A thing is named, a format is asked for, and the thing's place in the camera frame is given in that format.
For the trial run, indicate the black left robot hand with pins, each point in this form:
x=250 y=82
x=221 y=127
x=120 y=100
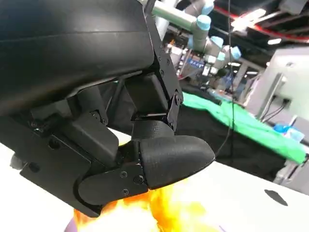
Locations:
x=72 y=60

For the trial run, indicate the orange and white toy bread roll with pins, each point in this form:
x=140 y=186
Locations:
x=157 y=212

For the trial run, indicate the lilac plate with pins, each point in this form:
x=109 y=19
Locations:
x=71 y=226

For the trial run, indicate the green cloth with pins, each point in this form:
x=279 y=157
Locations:
x=241 y=120

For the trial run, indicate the bright ceiling lamp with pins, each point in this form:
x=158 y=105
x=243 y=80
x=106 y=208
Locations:
x=248 y=18

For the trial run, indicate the black draped table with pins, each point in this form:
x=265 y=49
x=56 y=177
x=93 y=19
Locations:
x=241 y=154

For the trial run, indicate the small ceiling lamp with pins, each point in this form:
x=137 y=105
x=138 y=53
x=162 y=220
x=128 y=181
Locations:
x=274 y=41

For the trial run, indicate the white monitor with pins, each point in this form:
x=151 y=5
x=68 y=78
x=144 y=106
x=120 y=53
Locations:
x=285 y=79

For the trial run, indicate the blue object on desk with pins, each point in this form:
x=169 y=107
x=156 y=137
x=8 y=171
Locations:
x=288 y=131

